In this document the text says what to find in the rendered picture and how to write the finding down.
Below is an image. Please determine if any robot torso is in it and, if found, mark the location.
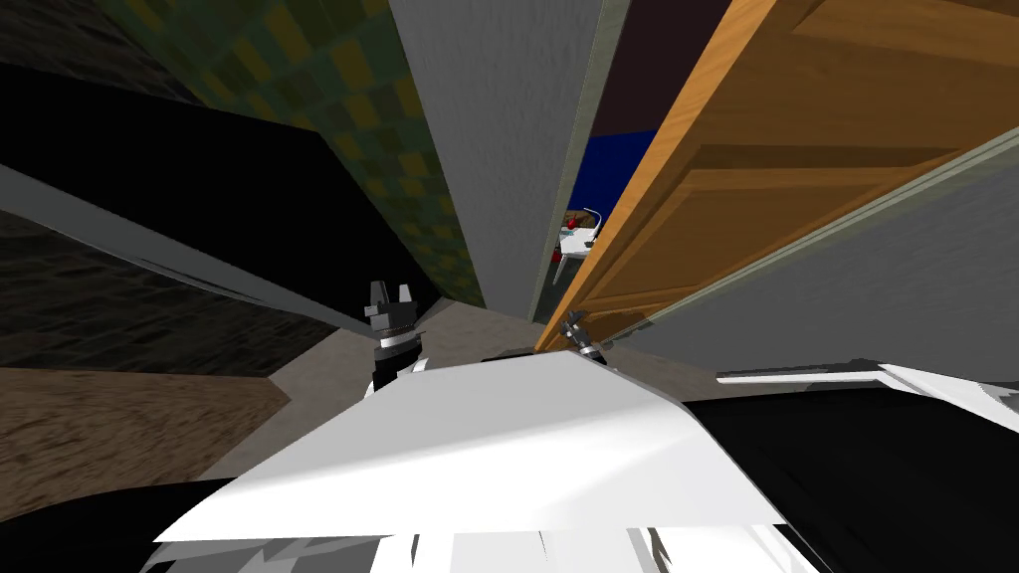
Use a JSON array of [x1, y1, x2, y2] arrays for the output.
[[141, 349, 831, 573]]

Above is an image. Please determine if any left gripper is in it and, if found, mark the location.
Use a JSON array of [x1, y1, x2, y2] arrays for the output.
[[363, 279, 421, 338]]

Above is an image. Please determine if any white table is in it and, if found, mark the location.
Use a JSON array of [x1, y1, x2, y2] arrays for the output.
[[551, 206, 604, 286]]

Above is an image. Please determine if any brown wooden door leaf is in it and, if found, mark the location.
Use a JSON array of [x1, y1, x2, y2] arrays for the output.
[[534, 0, 1019, 353]]

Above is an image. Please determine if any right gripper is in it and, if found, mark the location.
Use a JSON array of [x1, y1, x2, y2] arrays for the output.
[[559, 310, 593, 351]]

